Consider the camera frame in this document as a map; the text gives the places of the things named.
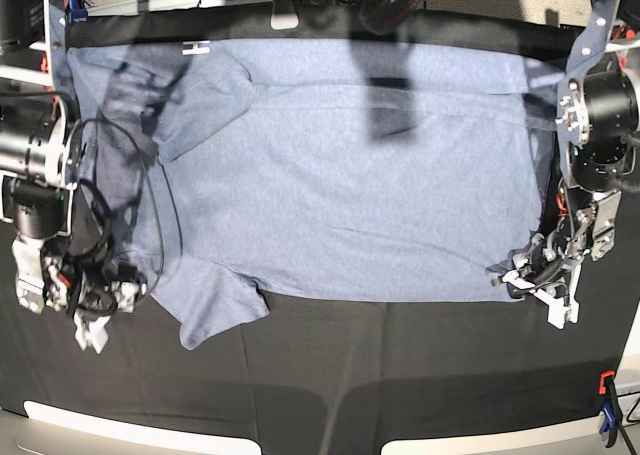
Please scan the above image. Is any orange blue clamp near right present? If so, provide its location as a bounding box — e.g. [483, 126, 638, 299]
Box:
[598, 370, 622, 449]

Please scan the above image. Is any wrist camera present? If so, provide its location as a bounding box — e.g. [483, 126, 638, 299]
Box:
[546, 291, 580, 330]
[74, 313, 110, 355]

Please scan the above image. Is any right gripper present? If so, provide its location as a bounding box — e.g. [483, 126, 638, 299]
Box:
[44, 257, 148, 320]

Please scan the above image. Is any light blue t-shirt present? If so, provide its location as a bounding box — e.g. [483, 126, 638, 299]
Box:
[67, 39, 563, 349]

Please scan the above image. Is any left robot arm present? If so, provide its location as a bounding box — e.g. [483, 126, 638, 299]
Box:
[492, 0, 639, 308]

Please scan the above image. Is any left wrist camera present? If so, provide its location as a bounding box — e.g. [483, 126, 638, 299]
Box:
[546, 291, 580, 330]

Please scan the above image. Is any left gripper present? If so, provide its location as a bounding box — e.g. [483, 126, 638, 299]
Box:
[487, 232, 583, 305]

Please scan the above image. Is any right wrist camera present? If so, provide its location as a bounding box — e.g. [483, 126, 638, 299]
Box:
[74, 313, 110, 355]

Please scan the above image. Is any black table cloth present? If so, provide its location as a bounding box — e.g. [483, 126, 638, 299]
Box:
[1, 9, 639, 454]

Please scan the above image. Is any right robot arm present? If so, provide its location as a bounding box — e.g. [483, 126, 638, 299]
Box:
[1, 0, 147, 327]

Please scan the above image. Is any white camera stand base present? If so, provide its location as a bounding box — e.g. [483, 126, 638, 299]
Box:
[270, 0, 300, 31]

